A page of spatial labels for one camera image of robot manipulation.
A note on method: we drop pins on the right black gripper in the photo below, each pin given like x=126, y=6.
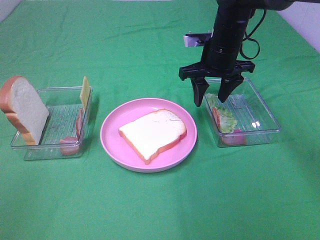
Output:
x=216, y=61

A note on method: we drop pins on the green lettuce leaf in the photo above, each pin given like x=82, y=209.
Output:
x=224, y=119

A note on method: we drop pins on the bacon strip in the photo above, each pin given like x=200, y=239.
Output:
x=238, y=140
x=70, y=146

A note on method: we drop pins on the toast bread slice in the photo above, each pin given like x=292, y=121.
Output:
x=153, y=133
x=24, y=108

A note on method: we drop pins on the yellow cheese slice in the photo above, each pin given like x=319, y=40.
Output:
x=85, y=92

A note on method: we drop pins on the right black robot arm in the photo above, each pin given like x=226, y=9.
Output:
x=233, y=16

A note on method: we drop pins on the right clear plastic container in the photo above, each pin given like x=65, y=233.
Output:
x=254, y=118

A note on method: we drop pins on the clear plastic container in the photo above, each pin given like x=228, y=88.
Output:
x=63, y=104
x=254, y=118

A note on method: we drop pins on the green tablecloth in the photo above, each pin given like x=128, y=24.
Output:
x=134, y=49

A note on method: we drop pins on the pink round plate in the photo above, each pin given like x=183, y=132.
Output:
x=125, y=156

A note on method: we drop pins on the left clear plastic container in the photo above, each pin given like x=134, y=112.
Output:
x=63, y=104

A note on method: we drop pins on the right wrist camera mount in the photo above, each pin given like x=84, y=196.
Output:
x=196, y=39

